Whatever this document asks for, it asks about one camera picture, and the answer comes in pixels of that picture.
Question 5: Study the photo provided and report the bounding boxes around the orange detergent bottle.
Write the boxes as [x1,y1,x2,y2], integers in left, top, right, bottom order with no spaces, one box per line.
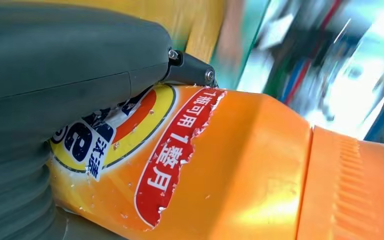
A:
[46,82,384,240]

